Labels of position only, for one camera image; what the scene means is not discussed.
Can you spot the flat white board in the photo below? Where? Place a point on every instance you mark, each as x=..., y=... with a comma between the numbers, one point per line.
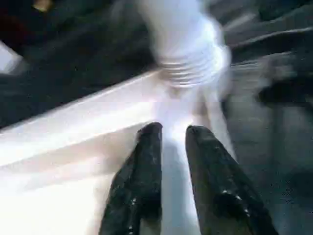
x=7, y=58

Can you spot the small yellow label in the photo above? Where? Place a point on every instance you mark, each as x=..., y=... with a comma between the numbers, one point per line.
x=42, y=5

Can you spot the white plastic table top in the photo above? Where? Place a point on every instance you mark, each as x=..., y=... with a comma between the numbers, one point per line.
x=73, y=134

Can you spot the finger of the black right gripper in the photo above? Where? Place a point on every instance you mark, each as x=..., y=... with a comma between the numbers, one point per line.
x=288, y=95

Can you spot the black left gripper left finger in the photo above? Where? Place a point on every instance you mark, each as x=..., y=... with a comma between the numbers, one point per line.
x=141, y=183

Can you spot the white plastic table leg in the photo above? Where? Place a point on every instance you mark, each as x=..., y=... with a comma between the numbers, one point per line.
x=185, y=36

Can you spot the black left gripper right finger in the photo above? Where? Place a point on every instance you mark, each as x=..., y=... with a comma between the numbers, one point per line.
x=220, y=191

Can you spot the black mat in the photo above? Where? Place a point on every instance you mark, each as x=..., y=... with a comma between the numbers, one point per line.
x=73, y=49

